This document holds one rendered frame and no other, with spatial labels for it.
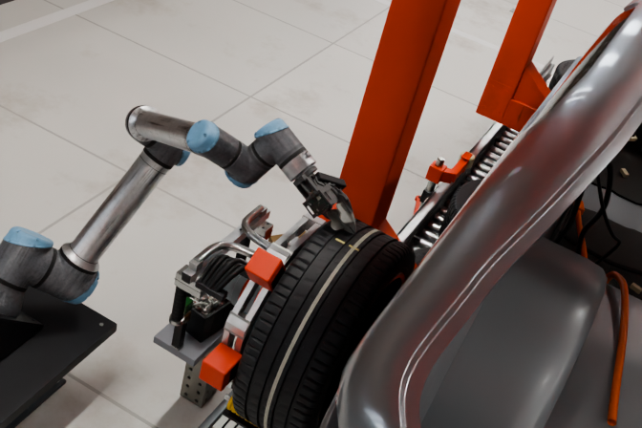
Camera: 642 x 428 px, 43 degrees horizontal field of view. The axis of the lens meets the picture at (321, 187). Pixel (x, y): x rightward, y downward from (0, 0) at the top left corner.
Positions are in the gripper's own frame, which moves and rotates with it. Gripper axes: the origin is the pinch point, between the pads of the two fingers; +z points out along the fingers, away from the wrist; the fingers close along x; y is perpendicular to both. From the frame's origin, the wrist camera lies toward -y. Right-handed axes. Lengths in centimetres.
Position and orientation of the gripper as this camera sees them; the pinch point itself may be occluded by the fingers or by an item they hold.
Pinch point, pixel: (353, 227)
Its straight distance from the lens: 224.8
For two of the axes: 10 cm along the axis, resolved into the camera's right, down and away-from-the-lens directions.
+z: 6.2, 7.8, -0.4
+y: -4.3, 3.0, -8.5
